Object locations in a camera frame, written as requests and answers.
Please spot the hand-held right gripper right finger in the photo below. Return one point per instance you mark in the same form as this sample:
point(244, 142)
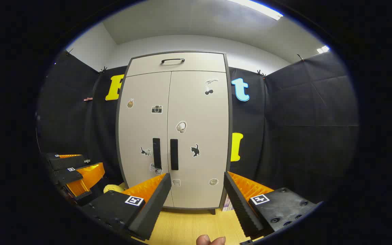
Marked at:
point(240, 207)

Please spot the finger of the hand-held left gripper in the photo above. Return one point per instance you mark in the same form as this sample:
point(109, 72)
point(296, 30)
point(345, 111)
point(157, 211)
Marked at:
point(67, 175)
point(68, 162)

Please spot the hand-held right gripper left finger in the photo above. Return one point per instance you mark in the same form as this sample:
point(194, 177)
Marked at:
point(151, 204)

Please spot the beige double-door shoe cabinet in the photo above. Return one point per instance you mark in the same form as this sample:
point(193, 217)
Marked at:
point(230, 143)

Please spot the beige cabinet door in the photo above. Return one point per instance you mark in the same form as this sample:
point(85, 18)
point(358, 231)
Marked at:
point(141, 129)
point(202, 122)

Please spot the beige cabinet drawer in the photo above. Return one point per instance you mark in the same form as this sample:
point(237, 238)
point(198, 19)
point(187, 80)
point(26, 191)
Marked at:
point(196, 64)

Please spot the small white printed box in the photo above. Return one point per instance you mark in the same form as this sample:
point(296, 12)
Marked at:
point(227, 204)

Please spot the yellow plush toy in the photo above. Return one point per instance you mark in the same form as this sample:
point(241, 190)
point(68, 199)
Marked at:
point(114, 188)

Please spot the black binder clip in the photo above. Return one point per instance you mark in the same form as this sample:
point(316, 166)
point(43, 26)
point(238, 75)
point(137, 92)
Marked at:
point(261, 74)
point(68, 51)
point(300, 57)
point(103, 70)

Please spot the black backdrop cloth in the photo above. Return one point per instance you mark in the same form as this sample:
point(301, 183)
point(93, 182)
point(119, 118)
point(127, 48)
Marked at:
point(301, 129)

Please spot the small ceiling light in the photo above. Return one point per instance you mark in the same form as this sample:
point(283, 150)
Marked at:
point(322, 49)

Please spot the long ceiling light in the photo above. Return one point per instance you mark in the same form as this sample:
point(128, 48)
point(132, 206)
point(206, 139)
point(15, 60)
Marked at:
point(260, 9)

